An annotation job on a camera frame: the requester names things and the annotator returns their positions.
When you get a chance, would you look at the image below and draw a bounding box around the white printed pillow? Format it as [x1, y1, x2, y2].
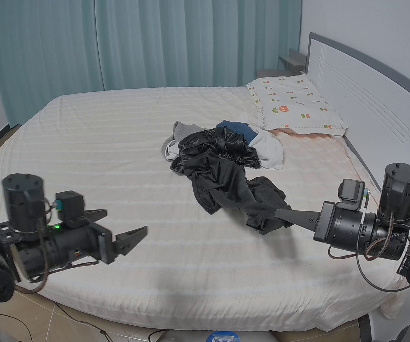
[245, 71, 348, 136]

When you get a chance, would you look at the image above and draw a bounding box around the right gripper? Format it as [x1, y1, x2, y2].
[314, 201, 407, 261]

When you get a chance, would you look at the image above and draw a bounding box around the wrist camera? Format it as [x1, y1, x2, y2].
[338, 178, 367, 212]
[54, 190, 86, 229]

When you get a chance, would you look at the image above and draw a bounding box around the blue-green curtain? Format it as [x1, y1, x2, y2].
[0, 0, 100, 125]
[94, 0, 302, 92]

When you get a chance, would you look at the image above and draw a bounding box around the black cable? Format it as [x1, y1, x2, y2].
[355, 252, 410, 293]
[53, 301, 164, 337]
[12, 260, 98, 295]

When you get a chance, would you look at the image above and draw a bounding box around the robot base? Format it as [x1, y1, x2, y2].
[155, 328, 275, 342]

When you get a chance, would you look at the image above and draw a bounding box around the bed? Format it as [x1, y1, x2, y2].
[0, 32, 410, 334]

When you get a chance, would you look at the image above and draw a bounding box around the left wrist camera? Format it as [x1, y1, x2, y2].
[54, 190, 86, 229]

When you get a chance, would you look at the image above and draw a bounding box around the pile of clothes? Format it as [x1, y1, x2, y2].
[160, 119, 285, 177]

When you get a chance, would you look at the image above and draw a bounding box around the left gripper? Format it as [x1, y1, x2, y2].
[14, 209, 148, 282]

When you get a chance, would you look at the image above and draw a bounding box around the black T-shirt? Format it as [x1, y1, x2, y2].
[190, 152, 287, 235]

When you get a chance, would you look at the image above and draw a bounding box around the grey bedside table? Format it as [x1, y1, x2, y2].
[256, 48, 307, 79]

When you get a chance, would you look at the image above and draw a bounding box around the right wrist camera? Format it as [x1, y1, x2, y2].
[338, 178, 367, 212]

